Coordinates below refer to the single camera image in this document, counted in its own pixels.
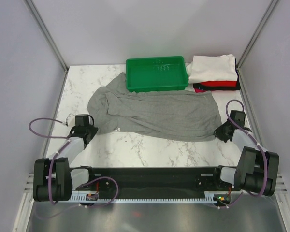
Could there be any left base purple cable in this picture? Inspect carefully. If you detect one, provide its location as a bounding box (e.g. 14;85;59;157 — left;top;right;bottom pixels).
35;176;119;219

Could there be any white folded t-shirt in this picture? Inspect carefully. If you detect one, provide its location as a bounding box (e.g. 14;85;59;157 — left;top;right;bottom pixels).
186;54;238;84

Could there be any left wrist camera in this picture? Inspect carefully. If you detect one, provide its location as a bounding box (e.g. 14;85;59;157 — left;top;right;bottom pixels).
62;113;75;128

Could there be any left aluminium frame post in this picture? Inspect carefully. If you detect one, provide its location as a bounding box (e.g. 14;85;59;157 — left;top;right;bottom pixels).
24;0;69;73

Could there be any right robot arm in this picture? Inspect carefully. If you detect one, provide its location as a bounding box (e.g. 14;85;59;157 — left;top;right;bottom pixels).
211;110;279;196

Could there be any green plastic tray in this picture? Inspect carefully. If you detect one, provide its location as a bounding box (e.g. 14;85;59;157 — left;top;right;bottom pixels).
126;56;189;92

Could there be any aluminium frame post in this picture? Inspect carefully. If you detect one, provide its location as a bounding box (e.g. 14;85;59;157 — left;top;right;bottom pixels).
236;0;280;70
24;0;69;73

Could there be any white slotted cable duct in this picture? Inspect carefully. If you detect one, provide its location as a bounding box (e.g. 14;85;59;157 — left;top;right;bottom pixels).
68;191;217;204

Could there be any red folded t-shirt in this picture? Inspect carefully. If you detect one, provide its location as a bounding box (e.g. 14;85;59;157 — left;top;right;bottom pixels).
200;81;237;87

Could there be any grey t-shirt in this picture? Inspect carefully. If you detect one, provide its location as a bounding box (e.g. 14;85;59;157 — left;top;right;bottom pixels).
87;72;222;142

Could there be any black folded t-shirt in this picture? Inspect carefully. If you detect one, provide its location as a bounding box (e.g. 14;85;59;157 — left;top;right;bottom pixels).
192;69;240;91

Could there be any pink folded t-shirt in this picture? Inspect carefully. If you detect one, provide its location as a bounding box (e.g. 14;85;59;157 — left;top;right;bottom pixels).
194;88;207;93

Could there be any right aluminium frame post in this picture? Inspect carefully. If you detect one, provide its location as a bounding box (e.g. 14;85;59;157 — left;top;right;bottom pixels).
236;0;280;70

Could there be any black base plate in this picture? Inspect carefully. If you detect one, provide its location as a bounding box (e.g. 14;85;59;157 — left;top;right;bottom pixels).
77;167;232;199

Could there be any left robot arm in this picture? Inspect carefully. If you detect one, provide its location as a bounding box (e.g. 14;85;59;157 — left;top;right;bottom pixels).
29;114;98;204

